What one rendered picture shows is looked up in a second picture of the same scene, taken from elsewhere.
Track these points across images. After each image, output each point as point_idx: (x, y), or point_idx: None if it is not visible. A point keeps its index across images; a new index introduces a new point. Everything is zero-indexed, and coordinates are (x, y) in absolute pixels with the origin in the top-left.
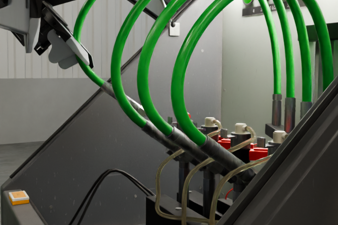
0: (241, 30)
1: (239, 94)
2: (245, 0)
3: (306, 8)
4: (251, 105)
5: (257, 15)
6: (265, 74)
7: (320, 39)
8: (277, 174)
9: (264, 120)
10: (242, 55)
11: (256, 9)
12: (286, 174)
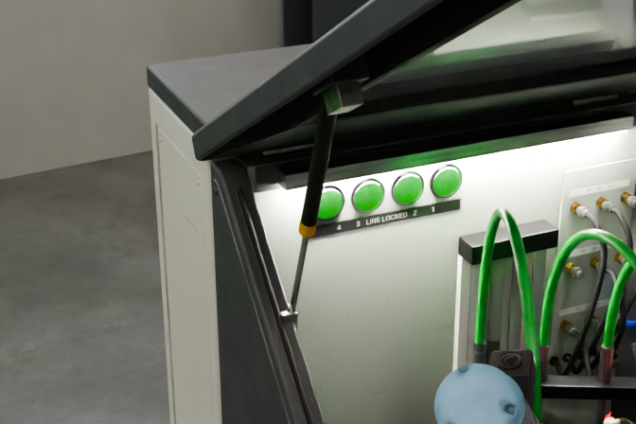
0: (308, 261)
1: (307, 360)
2: (327, 215)
3: (447, 214)
4: (337, 366)
5: (347, 234)
6: (369, 314)
7: None
8: None
9: (367, 377)
10: (310, 299)
11: (345, 225)
12: None
